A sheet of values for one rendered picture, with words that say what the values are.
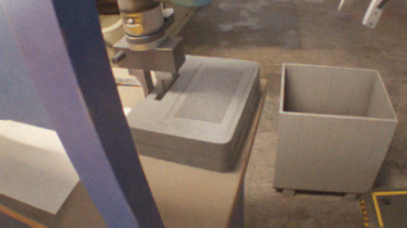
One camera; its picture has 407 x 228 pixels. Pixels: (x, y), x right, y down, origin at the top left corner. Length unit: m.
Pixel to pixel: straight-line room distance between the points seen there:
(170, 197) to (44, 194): 0.24
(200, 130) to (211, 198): 0.11
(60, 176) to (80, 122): 0.44
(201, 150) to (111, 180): 0.31
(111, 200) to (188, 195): 0.29
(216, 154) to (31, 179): 0.37
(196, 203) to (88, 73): 0.36
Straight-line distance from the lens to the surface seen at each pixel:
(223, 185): 0.51
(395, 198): 1.40
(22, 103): 0.24
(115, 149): 0.19
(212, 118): 0.52
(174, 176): 0.53
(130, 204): 0.22
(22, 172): 0.67
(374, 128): 1.36
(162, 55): 0.55
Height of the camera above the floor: 1.35
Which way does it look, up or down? 36 degrees down
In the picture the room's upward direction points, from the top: 7 degrees counter-clockwise
